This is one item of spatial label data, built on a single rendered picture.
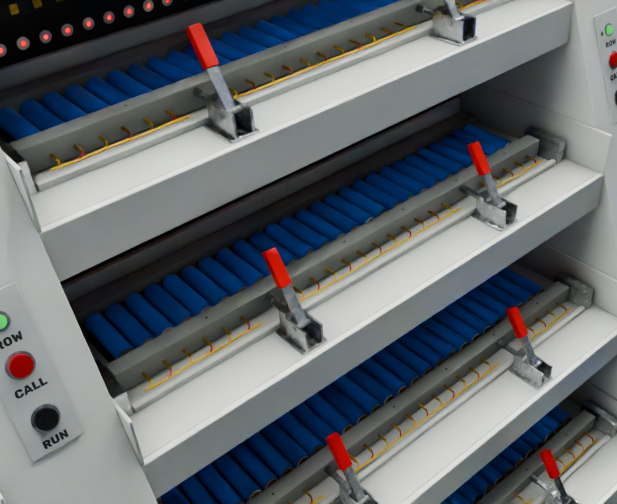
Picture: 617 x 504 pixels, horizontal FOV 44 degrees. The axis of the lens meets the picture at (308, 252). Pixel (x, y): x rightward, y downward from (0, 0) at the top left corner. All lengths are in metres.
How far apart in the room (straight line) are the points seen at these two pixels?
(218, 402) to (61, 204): 0.21
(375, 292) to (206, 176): 0.22
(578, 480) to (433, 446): 0.28
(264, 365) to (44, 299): 0.21
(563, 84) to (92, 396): 0.62
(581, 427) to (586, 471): 0.06
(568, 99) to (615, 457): 0.47
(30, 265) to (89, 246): 0.05
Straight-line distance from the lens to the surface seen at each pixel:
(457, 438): 0.85
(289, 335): 0.69
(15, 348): 0.56
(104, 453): 0.60
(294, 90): 0.69
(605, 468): 1.09
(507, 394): 0.90
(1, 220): 0.54
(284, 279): 0.67
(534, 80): 0.96
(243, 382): 0.66
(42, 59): 0.72
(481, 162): 0.82
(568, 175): 0.93
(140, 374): 0.67
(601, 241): 0.99
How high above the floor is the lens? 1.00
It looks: 19 degrees down
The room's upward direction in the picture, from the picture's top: 18 degrees counter-clockwise
